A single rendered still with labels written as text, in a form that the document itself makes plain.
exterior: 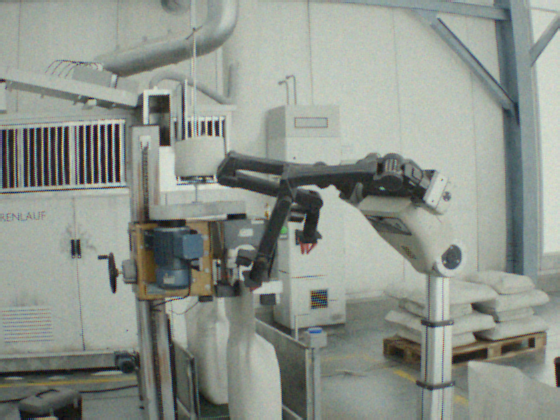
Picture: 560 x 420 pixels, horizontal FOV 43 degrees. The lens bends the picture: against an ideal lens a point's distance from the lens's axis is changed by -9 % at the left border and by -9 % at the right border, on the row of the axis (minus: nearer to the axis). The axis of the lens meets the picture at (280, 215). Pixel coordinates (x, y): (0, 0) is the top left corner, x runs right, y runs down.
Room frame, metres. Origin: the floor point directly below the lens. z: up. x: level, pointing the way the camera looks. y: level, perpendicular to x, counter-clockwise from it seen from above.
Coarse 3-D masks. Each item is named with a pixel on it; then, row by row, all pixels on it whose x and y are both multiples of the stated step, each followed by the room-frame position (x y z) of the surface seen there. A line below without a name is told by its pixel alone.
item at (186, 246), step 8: (176, 240) 2.93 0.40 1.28; (184, 240) 2.90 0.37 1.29; (192, 240) 2.93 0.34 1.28; (200, 240) 2.95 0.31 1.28; (176, 248) 2.93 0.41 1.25; (184, 248) 2.90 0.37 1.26; (192, 248) 2.92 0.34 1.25; (200, 248) 2.95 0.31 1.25; (176, 256) 2.93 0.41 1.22; (184, 256) 2.90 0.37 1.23; (192, 256) 2.92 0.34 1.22; (200, 256) 2.95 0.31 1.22
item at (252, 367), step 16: (240, 288) 3.28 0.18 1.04; (224, 304) 3.55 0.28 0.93; (240, 304) 3.29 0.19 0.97; (240, 320) 3.30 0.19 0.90; (240, 336) 3.21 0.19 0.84; (256, 336) 3.09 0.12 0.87; (240, 352) 3.09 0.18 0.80; (256, 352) 3.05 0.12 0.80; (272, 352) 3.06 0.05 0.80; (240, 368) 3.08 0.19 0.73; (256, 368) 3.02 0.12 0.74; (272, 368) 3.05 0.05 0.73; (240, 384) 3.08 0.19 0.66; (256, 384) 3.02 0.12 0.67; (272, 384) 3.04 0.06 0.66; (240, 400) 3.09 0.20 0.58; (256, 400) 3.02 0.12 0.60; (272, 400) 3.04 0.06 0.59; (240, 416) 3.11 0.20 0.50; (256, 416) 3.02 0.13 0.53; (272, 416) 3.04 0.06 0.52
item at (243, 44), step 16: (240, 0) 6.43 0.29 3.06; (256, 0) 6.55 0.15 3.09; (240, 16) 6.43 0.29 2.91; (256, 16) 6.54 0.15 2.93; (240, 32) 6.43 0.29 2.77; (256, 32) 6.53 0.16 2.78; (224, 48) 6.50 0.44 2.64; (240, 48) 6.43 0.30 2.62; (256, 48) 6.52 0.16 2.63; (224, 64) 6.50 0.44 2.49; (256, 64) 6.51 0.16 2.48; (224, 80) 6.51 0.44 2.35; (240, 80) 6.43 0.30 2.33; (256, 80) 6.51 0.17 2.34; (240, 96) 6.43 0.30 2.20; (256, 96) 6.50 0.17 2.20
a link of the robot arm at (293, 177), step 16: (384, 160) 2.49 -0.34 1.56; (400, 160) 2.47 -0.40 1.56; (288, 176) 2.56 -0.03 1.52; (304, 176) 2.55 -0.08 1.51; (320, 176) 2.53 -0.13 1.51; (336, 176) 2.52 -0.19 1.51; (352, 176) 2.51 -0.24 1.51; (368, 176) 2.48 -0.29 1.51; (384, 176) 2.43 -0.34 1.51; (400, 176) 2.43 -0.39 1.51; (288, 192) 2.60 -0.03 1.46
